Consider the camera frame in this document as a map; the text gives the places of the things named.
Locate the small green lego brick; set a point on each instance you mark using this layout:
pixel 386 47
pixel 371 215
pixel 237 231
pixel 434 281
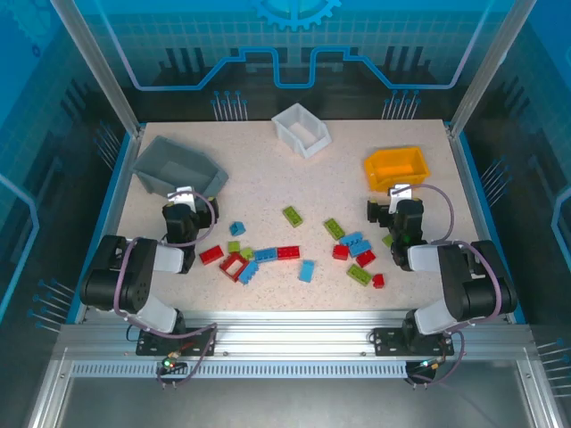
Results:
pixel 387 241
pixel 247 254
pixel 234 246

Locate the small blue lego brick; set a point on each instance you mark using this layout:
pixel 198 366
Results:
pixel 237 228

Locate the red square lego brick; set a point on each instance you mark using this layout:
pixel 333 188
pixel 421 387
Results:
pixel 211 255
pixel 340 252
pixel 366 259

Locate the orange plastic bin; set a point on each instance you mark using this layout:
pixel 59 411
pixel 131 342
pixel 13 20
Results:
pixel 396 169

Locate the red lego window frame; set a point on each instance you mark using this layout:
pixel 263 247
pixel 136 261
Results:
pixel 228 260

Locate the grey plastic bin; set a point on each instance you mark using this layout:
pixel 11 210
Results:
pixel 178 167

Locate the green long lego brick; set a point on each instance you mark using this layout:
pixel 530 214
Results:
pixel 334 229
pixel 293 216
pixel 359 275

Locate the small red lego brick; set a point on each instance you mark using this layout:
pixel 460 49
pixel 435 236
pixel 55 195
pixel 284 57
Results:
pixel 378 281

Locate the red long lego brick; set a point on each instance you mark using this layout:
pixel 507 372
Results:
pixel 288 252

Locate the white plastic bin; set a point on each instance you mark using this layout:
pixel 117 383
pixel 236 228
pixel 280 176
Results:
pixel 301 129

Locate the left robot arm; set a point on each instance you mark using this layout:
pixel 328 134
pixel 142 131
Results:
pixel 134 285

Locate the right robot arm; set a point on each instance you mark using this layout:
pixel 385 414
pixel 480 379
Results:
pixel 464 285

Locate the blue table edge strip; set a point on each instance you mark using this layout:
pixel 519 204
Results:
pixel 116 178
pixel 481 200

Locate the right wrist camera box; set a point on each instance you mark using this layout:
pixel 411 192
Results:
pixel 400 196

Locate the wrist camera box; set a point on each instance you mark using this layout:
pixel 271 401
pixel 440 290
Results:
pixel 184 197
pixel 400 196

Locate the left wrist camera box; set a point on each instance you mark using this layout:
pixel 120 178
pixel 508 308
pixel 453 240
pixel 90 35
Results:
pixel 184 197

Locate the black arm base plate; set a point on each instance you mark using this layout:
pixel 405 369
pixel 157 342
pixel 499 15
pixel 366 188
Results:
pixel 388 341
pixel 201 341

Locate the aluminium front rail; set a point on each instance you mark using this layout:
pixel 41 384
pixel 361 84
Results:
pixel 294 334

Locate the aluminium frame post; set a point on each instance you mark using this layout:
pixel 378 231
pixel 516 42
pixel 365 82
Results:
pixel 486 67
pixel 102 67

